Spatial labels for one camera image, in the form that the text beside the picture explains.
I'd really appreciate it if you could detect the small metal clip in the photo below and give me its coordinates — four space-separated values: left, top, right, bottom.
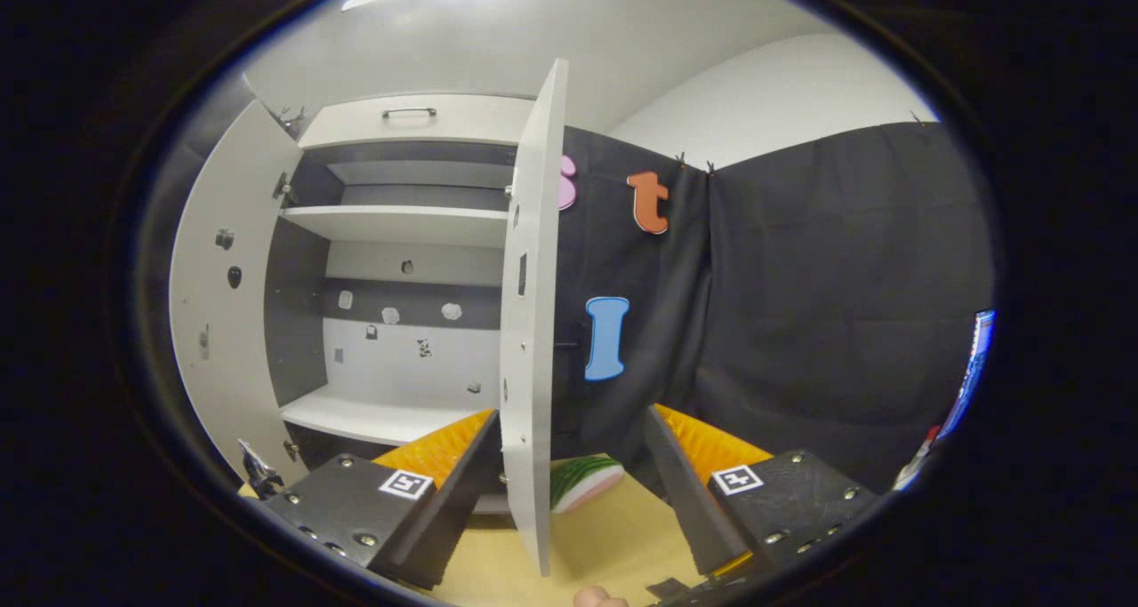
237 439 285 500

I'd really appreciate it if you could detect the white cabinet drawer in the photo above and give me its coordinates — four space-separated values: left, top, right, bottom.
298 93 538 151

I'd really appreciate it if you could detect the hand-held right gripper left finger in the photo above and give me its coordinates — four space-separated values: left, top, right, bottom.
262 409 504 592

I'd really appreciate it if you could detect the toy watermelon slice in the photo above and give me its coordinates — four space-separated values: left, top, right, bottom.
549 454 626 515

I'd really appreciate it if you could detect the white cabinet shelf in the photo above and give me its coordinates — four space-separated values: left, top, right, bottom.
280 204 509 250

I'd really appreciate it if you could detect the white cabinet door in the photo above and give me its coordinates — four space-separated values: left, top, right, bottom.
498 58 570 579
169 100 309 489

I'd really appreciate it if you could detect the white cabinet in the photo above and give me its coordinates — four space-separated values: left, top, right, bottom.
265 92 540 515

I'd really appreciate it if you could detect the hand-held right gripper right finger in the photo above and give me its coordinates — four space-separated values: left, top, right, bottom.
644 404 890 590

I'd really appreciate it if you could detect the black backdrop cloth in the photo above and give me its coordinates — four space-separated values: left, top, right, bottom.
551 120 998 494

